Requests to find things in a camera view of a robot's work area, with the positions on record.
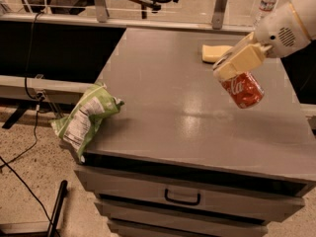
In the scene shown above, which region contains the green chip bag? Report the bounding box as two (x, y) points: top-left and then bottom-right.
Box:
(49, 82), (124, 162)

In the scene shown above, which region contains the black drawer handle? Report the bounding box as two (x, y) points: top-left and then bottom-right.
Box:
(164, 189), (201, 206)

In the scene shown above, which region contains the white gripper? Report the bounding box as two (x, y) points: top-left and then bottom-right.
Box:
(213, 2), (311, 81)

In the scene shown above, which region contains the clear plastic water bottle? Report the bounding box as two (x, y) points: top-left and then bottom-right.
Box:
(254, 0), (277, 27)

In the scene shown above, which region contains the red coke can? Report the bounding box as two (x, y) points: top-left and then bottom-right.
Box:
(220, 72), (265, 109)

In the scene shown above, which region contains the grey drawer cabinet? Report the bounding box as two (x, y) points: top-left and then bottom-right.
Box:
(75, 28), (316, 237)

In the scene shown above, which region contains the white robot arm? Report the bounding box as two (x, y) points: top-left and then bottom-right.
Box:
(213, 0), (316, 81)

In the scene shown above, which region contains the metal rail bracket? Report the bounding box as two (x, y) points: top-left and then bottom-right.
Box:
(211, 0), (228, 30)
(94, 0), (109, 23)

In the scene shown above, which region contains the black cable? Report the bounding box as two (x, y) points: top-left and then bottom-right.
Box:
(0, 11), (62, 237)

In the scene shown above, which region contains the yellow sponge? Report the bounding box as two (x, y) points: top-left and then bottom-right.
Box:
(201, 44), (232, 63)

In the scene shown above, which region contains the metal rail bracket left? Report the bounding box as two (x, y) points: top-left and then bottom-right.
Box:
(94, 0), (109, 23)

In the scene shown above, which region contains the black stand leg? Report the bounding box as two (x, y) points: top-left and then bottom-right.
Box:
(0, 180), (68, 237)

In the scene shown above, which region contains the metal rail bracket middle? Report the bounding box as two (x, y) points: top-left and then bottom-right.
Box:
(211, 0), (228, 30)

